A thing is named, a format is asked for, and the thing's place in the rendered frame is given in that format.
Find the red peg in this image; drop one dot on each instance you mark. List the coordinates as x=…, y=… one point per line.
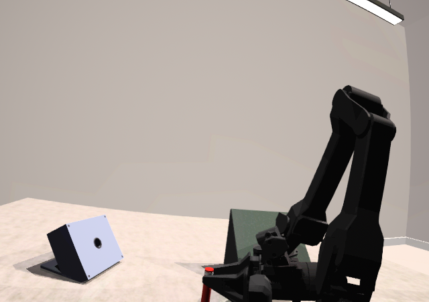
x=206, y=290

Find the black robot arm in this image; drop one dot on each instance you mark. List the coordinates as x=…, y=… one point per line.
x=353, y=243

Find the grey sloped panel with hole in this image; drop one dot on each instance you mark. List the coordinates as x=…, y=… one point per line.
x=83, y=249

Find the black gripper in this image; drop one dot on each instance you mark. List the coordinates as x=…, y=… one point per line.
x=244, y=281

